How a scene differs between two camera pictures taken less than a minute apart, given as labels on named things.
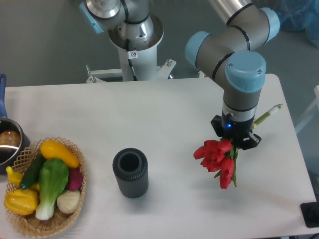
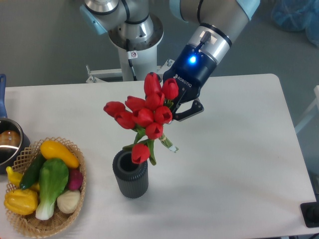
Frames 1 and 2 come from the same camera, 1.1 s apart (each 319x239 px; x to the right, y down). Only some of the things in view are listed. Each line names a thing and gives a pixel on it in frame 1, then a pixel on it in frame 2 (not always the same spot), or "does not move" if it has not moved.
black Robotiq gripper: x=230 y=127 -> x=193 y=67
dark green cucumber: x=30 y=175 does not move
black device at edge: x=310 y=211 does not move
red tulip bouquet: x=220 y=156 -> x=146 y=116
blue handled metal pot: x=13 y=141 does not move
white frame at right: x=315 y=104 does not move
